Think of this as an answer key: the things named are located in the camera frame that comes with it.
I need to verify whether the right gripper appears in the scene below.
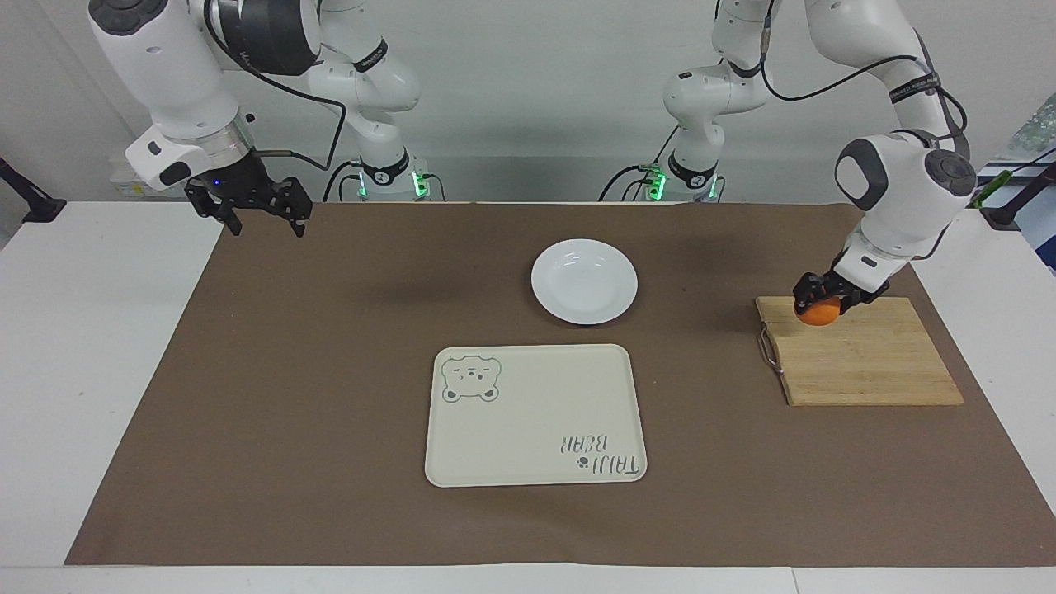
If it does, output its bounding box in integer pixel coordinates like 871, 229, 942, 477
184, 151, 314, 239

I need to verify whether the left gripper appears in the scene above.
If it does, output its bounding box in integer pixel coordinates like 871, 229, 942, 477
793, 271, 891, 316

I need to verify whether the orange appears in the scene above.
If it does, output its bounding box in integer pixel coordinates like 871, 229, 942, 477
794, 295, 842, 328

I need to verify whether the white plate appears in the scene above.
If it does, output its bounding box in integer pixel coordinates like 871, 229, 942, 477
530, 238, 639, 326

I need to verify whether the wooden cutting board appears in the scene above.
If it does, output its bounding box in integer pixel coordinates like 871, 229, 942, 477
755, 295, 965, 408

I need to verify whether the black stand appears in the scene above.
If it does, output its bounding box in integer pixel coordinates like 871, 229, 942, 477
985, 161, 1056, 231
0, 157, 68, 224

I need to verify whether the cream tray with bear print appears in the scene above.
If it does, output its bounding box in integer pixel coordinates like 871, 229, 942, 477
424, 343, 648, 488

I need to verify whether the black cable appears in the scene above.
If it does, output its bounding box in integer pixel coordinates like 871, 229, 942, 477
201, 0, 348, 172
759, 0, 971, 159
598, 124, 682, 202
322, 160, 364, 204

